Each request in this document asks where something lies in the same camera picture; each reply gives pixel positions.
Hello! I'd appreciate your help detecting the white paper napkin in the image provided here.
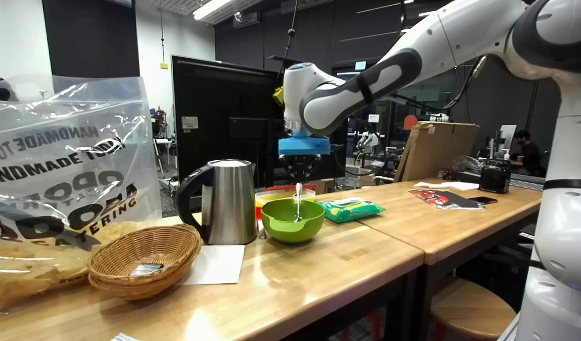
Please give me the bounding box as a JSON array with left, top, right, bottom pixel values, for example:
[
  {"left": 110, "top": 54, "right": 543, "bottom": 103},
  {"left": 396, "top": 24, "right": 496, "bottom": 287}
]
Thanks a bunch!
[{"left": 415, "top": 179, "right": 483, "bottom": 192}]

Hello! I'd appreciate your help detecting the metal spoon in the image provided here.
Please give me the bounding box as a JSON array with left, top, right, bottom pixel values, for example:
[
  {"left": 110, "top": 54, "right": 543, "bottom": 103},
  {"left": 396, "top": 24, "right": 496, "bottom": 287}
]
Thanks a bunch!
[{"left": 291, "top": 181, "right": 305, "bottom": 223}]

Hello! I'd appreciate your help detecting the large black monitor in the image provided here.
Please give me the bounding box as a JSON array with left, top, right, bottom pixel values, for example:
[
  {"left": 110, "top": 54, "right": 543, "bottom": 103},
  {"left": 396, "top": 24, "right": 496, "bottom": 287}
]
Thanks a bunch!
[{"left": 170, "top": 54, "right": 352, "bottom": 190}]

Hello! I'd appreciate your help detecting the wicker basket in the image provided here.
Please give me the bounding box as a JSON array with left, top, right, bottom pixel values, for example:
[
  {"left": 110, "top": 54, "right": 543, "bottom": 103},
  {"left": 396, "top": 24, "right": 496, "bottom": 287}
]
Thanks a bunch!
[{"left": 87, "top": 223, "right": 203, "bottom": 302}]

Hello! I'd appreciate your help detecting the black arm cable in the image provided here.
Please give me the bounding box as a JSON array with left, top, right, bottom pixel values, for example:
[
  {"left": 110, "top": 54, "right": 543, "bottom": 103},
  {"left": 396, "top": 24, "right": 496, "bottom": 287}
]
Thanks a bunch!
[{"left": 428, "top": 52, "right": 490, "bottom": 109}]

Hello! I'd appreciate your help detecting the tortilla pack in plastic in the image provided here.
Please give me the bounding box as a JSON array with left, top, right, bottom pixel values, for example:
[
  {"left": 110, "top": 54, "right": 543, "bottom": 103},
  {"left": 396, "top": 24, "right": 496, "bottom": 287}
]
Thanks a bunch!
[{"left": 0, "top": 215, "right": 146, "bottom": 317}]

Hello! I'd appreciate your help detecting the green plastic bowl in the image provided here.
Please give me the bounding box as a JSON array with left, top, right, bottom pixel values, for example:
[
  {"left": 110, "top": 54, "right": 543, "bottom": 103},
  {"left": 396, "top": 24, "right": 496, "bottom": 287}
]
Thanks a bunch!
[{"left": 261, "top": 196, "right": 326, "bottom": 245}]

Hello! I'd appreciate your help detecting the steel electric kettle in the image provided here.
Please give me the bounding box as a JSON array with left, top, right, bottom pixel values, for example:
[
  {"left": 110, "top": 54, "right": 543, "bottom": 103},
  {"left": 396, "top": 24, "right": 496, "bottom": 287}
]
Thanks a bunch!
[{"left": 176, "top": 156, "right": 259, "bottom": 245}]

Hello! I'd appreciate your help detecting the clear printed plastic bag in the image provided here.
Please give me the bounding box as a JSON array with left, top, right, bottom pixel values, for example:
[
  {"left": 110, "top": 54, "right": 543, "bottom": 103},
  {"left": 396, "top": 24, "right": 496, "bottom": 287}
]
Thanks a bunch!
[{"left": 0, "top": 73, "right": 165, "bottom": 251}]

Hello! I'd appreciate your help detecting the ceiling light strip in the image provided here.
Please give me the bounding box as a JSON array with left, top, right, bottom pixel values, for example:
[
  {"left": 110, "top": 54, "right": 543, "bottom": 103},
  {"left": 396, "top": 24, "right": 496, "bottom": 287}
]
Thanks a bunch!
[{"left": 191, "top": 0, "right": 235, "bottom": 22}]

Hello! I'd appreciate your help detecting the brown cardboard box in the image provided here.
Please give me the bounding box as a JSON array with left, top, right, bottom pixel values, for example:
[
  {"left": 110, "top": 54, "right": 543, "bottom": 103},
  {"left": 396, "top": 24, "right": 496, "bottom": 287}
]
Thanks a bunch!
[{"left": 394, "top": 118, "right": 481, "bottom": 183}]

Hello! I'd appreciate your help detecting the small packet in basket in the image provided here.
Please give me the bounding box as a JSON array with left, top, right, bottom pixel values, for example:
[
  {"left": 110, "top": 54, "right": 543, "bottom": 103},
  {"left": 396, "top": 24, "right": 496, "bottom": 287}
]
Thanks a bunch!
[{"left": 129, "top": 261, "right": 165, "bottom": 280}]

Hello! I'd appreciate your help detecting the black and red booklet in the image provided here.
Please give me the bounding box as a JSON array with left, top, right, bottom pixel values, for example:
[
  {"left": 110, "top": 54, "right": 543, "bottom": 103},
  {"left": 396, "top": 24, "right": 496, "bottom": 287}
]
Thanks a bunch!
[{"left": 409, "top": 185, "right": 486, "bottom": 211}]

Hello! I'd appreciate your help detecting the green wet wipes pack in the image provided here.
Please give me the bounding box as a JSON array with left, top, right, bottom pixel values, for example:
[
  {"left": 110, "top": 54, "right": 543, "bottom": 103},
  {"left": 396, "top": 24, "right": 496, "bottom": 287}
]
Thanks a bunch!
[{"left": 318, "top": 196, "right": 386, "bottom": 225}]

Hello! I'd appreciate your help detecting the black device on table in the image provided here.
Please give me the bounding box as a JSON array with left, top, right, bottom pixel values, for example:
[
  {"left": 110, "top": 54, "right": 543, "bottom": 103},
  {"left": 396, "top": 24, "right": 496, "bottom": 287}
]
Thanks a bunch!
[{"left": 477, "top": 158, "right": 513, "bottom": 194}]

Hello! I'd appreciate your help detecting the seated person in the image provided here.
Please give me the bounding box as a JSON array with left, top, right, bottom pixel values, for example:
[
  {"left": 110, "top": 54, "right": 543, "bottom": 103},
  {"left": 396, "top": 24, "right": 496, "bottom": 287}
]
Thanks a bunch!
[{"left": 509, "top": 128, "right": 547, "bottom": 177}]

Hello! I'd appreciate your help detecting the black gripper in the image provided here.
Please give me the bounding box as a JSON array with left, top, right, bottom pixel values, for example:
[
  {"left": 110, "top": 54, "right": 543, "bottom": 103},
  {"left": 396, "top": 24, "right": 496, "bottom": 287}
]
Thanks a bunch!
[{"left": 280, "top": 153, "right": 324, "bottom": 185}]

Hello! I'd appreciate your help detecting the black camera pole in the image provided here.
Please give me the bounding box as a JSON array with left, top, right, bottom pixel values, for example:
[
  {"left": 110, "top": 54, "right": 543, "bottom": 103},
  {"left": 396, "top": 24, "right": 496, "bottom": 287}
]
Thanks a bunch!
[{"left": 267, "top": 0, "right": 305, "bottom": 71}]

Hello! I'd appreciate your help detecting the round wooden stool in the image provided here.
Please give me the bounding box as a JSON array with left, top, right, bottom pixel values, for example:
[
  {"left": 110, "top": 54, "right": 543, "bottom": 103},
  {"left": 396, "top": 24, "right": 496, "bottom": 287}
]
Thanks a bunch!
[{"left": 430, "top": 278, "right": 517, "bottom": 341}]

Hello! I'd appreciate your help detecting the white paper sheet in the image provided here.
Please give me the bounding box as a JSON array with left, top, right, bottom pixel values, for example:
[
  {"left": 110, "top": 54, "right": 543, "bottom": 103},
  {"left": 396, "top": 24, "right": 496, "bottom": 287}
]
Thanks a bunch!
[{"left": 182, "top": 244, "right": 248, "bottom": 287}]

